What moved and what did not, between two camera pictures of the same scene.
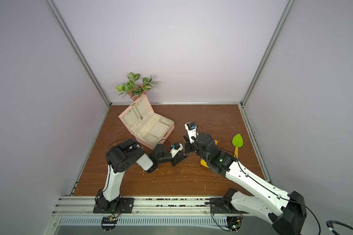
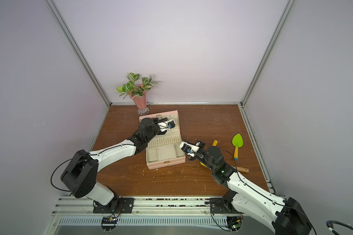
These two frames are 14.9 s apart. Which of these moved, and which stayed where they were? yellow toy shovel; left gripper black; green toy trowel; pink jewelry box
Moved: left gripper black; pink jewelry box
Stayed: yellow toy shovel; green toy trowel
